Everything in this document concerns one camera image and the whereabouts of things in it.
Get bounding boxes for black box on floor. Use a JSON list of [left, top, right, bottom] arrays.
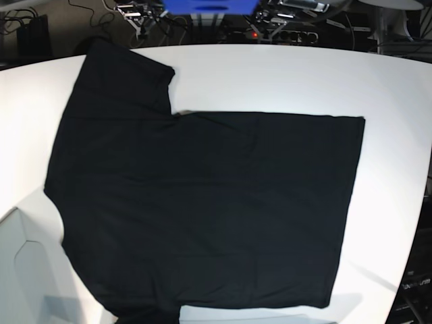
[[16, 15, 53, 59]]

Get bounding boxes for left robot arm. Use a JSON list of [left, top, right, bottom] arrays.
[[252, 1, 352, 24]]

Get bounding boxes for blue plastic bin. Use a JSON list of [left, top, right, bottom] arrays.
[[163, 0, 259, 15]]

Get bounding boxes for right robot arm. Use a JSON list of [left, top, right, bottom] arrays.
[[114, 1, 156, 40]]

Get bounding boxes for black T-shirt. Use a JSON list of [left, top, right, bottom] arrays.
[[44, 40, 365, 323]]

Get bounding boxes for grey tray at table edge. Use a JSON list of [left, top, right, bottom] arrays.
[[1, 208, 115, 323]]

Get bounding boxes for black power strip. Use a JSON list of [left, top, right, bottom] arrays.
[[233, 29, 319, 46]]

